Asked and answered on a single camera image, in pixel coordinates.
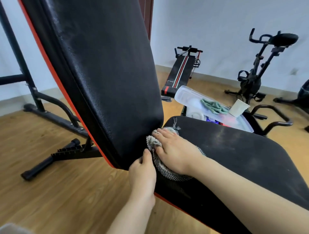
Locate black metal power tower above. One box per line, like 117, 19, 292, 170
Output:
0, 0, 90, 138

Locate green cloth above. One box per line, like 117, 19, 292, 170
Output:
200, 98, 229, 115

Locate person's left hand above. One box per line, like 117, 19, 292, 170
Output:
129, 149, 157, 201

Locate person's left forearm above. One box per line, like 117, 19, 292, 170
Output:
107, 196, 156, 234

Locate black curved metal frame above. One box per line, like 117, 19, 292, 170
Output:
244, 105, 293, 137

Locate grey garment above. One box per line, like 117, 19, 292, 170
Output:
0, 223, 33, 234

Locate person's right forearm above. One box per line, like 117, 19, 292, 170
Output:
192, 157, 309, 234

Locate grey checked cleaning cloth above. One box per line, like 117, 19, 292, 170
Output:
146, 117, 207, 182

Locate white paper cup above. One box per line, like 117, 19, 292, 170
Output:
228, 99, 251, 118

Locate person's right hand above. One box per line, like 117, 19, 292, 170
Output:
152, 130, 208, 178

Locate black striped sit-up bench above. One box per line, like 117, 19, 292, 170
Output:
161, 45, 203, 98

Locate black red padded bench backrest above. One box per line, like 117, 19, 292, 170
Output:
18, 0, 164, 171

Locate black padded bench seat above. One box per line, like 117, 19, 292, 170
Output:
155, 116, 309, 234

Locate black exercise bike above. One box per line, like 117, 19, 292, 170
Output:
225, 28, 299, 104

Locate dark exercise machine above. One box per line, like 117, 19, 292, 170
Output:
273, 79, 309, 133

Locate black metal bench frame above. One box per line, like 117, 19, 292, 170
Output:
20, 138, 103, 181

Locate clear plastic storage box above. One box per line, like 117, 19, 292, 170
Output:
174, 85, 254, 133

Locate brown wooden door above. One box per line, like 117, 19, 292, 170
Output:
139, 0, 154, 41

